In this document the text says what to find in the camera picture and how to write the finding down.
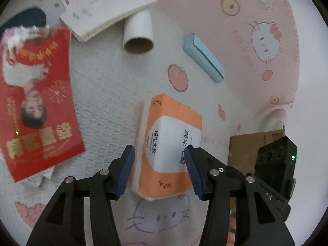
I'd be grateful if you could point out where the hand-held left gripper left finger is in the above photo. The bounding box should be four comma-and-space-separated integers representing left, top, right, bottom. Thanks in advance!
26, 145, 136, 246

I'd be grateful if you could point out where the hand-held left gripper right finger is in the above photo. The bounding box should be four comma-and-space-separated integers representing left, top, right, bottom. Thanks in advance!
184, 145, 295, 246

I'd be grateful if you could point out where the brown cardboard box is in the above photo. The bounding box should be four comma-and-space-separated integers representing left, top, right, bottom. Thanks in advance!
228, 125, 286, 175

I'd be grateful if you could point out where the orange and white tissue pack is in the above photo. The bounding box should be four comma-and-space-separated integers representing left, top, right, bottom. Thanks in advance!
130, 93, 203, 202

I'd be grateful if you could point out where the white cardboard tube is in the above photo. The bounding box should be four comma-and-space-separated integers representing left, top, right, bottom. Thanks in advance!
122, 10, 155, 55

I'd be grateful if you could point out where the white crumpled paper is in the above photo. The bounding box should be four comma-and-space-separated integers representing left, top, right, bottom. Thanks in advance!
26, 166, 55, 187

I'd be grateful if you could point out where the cartoon cat printed blanket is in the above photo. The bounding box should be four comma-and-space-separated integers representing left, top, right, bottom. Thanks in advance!
0, 0, 328, 246

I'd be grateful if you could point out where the red printed packet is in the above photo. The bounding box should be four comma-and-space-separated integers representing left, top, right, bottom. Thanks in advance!
0, 26, 85, 183

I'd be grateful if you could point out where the light blue case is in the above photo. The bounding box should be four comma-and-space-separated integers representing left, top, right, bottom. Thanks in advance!
183, 33, 226, 83

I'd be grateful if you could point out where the white paper booklet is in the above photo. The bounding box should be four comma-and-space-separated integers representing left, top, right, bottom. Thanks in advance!
56, 0, 157, 43

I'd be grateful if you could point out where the dark blue oblong object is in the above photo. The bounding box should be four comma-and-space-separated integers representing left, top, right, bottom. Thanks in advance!
0, 7, 47, 31

